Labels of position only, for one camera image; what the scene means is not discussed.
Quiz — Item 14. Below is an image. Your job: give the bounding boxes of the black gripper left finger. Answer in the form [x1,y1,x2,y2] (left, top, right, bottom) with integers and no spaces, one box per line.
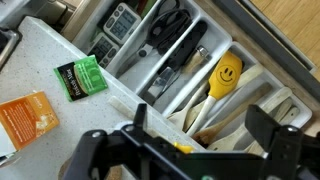
[133,103,147,129]

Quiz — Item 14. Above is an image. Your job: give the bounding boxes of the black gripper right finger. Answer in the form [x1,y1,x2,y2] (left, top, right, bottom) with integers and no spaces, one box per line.
[245,105,281,152]

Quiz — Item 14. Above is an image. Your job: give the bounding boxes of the light wooden spatula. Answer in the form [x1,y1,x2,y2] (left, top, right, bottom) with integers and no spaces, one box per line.
[206,86,293,153]

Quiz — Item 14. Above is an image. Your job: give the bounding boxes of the dark wooden spatula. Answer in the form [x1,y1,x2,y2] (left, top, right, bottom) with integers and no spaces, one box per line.
[192,83,272,145]

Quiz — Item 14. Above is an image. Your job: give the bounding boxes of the wooden spoon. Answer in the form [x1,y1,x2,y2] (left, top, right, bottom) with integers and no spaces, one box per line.
[167,81,208,130]

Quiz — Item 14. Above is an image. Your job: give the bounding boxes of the green tea bag packet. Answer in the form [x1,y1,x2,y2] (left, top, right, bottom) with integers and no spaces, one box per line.
[54,55,108,102]

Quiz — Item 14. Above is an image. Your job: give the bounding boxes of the white drawer cutlery organizer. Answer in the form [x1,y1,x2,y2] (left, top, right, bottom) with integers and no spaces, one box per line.
[74,0,312,153]

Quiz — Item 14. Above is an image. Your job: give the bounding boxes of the white digital kitchen timer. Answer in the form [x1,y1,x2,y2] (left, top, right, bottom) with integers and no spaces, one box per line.
[103,3,141,44]

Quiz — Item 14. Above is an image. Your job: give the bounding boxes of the black handled knife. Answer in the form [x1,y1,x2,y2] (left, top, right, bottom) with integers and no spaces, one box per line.
[142,20,208,105]

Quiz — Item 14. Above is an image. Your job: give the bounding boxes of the black handled scissors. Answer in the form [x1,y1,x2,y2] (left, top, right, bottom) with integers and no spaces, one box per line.
[116,0,192,77]

